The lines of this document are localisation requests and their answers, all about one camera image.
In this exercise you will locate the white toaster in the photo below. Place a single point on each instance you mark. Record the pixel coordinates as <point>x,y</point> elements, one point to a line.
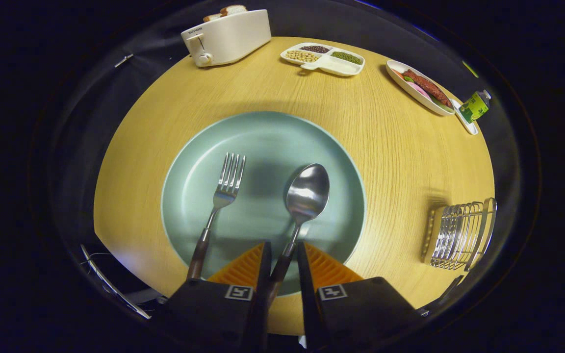
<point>233,39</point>

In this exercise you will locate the green mung beans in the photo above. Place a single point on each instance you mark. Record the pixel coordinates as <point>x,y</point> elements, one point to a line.
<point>346,57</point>

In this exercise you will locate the toasted bread slice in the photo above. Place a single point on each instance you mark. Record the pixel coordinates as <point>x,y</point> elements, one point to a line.
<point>233,10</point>
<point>212,17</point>

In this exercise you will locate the white square coaster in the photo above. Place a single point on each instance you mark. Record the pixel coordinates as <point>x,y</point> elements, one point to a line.
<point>470,128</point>

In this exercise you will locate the white food plate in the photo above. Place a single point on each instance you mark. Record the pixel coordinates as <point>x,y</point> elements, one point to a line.
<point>398,78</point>

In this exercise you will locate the silver metal clip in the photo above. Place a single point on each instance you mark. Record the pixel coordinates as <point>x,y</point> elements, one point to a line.
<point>123,60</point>

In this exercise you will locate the brown cooked meat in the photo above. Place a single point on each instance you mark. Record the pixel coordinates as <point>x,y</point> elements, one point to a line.
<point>427,86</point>

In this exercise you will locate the yellow soybeans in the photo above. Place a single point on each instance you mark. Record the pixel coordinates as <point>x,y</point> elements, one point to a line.
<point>302,56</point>

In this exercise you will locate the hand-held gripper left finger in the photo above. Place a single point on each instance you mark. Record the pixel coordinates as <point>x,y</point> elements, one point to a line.
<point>263,274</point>

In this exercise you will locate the white-rimmed flat panel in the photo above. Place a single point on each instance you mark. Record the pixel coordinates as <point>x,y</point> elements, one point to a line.
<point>115,291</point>

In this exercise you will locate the green label drink bottle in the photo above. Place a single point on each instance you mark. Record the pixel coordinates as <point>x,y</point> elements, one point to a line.
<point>474,107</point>

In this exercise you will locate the white divided snack dish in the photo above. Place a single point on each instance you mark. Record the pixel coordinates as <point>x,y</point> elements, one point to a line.
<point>334,66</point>

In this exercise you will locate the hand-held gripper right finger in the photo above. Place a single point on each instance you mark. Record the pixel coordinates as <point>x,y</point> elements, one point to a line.
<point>307,284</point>

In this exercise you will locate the dark red beans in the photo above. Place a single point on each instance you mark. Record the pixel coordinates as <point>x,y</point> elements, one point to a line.
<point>315,49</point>

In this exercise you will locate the pale green round plate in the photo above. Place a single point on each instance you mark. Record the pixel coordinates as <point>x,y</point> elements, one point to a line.
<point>263,137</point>

